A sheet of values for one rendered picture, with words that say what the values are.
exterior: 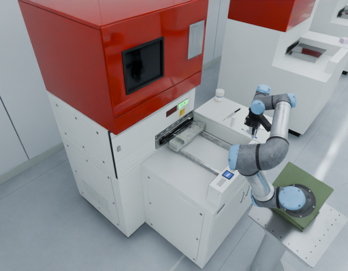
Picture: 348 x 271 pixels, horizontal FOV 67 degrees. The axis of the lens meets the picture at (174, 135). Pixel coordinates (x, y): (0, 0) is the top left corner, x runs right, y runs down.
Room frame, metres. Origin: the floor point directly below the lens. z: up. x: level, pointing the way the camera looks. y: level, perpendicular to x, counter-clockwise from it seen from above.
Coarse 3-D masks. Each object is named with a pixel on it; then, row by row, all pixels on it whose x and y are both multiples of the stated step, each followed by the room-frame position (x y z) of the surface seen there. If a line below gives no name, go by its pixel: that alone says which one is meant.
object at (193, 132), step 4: (192, 128) 1.66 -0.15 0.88; (196, 128) 1.66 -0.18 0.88; (200, 128) 1.66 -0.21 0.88; (204, 128) 1.67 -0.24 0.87; (188, 132) 1.60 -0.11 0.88; (192, 132) 1.60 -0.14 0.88; (196, 132) 1.60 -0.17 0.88; (200, 132) 1.63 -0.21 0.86; (184, 136) 1.55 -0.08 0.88; (188, 136) 1.55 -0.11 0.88; (192, 136) 1.55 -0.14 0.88; (196, 136) 1.59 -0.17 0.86; (176, 140) 1.50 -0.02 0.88; (188, 140) 1.51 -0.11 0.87; (180, 144) 1.46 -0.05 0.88; (184, 144) 1.47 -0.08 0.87; (172, 148) 1.42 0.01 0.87; (176, 148) 1.41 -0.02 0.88; (180, 148) 1.44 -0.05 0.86
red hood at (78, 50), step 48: (48, 0) 1.52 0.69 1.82; (96, 0) 1.55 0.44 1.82; (144, 0) 1.58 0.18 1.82; (192, 0) 1.62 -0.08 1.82; (48, 48) 1.46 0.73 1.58; (96, 48) 1.15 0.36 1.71; (144, 48) 1.32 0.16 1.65; (192, 48) 1.63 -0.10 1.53; (96, 96) 1.20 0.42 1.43; (144, 96) 1.30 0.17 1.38
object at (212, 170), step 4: (168, 144) 1.50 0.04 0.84; (180, 152) 1.42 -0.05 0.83; (184, 152) 1.40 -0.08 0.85; (188, 156) 1.37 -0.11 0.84; (192, 156) 1.36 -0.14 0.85; (192, 160) 1.35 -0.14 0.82; (196, 160) 1.33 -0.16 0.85; (200, 160) 1.33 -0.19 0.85; (200, 164) 1.30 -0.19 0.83; (204, 164) 1.29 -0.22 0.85; (208, 168) 1.26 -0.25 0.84; (212, 168) 1.25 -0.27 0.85; (212, 172) 1.24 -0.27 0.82; (216, 172) 1.22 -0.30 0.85; (220, 172) 1.22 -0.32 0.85
